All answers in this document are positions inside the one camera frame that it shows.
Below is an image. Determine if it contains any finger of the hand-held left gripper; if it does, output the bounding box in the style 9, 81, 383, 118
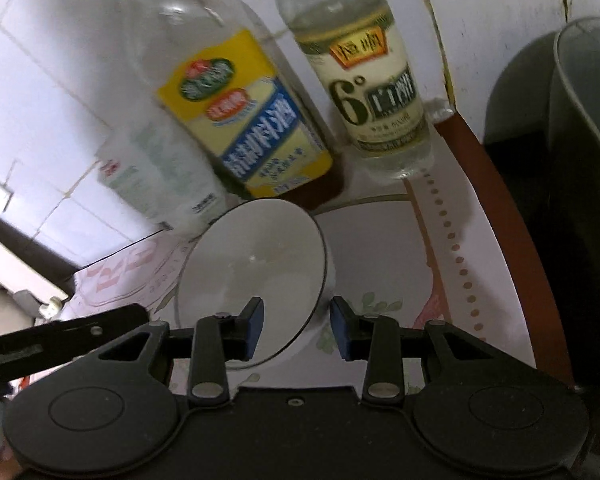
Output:
0, 304, 151, 377

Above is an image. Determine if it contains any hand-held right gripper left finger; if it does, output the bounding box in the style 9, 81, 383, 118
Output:
97, 296, 265, 401

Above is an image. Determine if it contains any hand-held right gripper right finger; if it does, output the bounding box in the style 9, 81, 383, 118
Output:
329, 295, 487, 401

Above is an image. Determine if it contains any white bowl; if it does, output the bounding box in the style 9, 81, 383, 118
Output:
174, 198, 339, 371

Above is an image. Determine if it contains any clear salt bag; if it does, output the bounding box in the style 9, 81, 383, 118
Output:
96, 119, 232, 241

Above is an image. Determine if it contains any yellow label oil bottle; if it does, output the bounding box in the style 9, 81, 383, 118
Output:
92, 0, 349, 207

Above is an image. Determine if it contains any white vinegar bottle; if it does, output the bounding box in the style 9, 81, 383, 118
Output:
270, 0, 457, 182

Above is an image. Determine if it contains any black cooking pot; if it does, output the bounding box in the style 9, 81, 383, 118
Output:
484, 16, 600, 392

